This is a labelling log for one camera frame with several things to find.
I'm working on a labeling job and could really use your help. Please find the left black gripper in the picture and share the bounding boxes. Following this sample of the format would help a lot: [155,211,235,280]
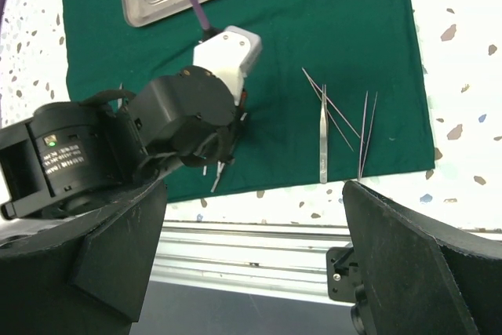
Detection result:
[118,65,240,167]

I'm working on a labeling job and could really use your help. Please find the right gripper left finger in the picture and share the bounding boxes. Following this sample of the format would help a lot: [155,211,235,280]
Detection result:
[1,183,167,334]

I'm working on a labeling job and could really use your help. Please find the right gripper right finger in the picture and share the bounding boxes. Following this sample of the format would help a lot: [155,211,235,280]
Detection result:
[343,181,501,334]

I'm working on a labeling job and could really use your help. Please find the thin steel tweezers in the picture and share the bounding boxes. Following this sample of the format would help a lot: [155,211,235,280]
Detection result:
[301,67,361,151]

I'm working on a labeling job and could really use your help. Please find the dark steel tweezers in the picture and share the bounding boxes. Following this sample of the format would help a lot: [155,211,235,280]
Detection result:
[357,91,378,181]

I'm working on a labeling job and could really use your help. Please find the broad steel tweezers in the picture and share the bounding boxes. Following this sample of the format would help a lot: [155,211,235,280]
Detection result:
[319,85,329,184]

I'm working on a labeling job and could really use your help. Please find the green surgical cloth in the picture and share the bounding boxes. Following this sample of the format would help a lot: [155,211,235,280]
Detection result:
[62,0,435,202]

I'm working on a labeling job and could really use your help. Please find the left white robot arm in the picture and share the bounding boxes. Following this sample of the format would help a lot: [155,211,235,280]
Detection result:
[1,65,246,220]

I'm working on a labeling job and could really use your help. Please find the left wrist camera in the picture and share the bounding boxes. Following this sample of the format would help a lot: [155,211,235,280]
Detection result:
[193,26,263,105]

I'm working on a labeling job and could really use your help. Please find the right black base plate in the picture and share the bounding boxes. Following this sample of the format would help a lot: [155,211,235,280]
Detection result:
[326,246,362,304]

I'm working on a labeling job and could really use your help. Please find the aluminium rail frame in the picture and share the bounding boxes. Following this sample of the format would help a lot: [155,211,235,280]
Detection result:
[151,220,351,304]

